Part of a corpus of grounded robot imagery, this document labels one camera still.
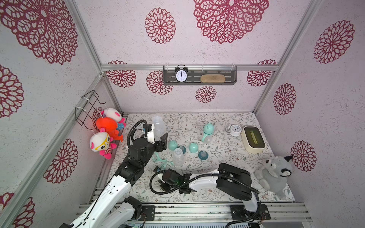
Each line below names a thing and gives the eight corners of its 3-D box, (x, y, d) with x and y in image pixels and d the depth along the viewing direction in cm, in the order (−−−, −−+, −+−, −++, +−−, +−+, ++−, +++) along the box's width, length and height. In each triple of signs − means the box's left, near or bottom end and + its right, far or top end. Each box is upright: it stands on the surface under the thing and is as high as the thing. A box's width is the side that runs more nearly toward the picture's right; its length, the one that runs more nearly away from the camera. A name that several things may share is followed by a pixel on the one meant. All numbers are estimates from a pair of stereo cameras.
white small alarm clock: (229, 136, 108) (231, 133, 105) (227, 128, 113) (229, 124, 110) (241, 136, 108) (243, 133, 105) (238, 128, 113) (240, 124, 110)
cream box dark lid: (245, 153, 99) (249, 147, 94) (238, 131, 111) (241, 126, 105) (263, 153, 99) (268, 147, 94) (255, 131, 111) (258, 126, 105)
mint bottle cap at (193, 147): (189, 152, 99) (189, 149, 96) (188, 145, 103) (189, 142, 99) (198, 152, 99) (198, 149, 96) (197, 145, 103) (198, 142, 99)
